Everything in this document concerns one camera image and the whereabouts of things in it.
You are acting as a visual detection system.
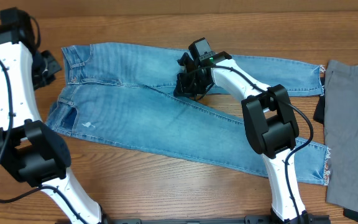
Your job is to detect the grey folded garment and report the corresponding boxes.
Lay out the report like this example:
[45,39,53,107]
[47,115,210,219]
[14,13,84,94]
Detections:
[324,60,358,212]

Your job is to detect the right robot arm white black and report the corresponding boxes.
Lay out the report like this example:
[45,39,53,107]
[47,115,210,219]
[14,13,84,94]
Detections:
[174,38,309,223]

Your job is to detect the light blue denim jeans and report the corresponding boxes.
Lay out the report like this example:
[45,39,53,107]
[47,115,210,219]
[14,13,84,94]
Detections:
[45,42,331,186]

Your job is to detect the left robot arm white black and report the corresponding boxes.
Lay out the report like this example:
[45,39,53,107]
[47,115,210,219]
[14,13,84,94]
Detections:
[0,7,111,223]

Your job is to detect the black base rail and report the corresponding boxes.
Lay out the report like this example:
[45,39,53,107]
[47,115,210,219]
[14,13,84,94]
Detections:
[54,214,332,224]

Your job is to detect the black garment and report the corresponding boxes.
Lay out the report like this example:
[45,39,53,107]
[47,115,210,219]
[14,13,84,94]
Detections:
[313,77,325,124]

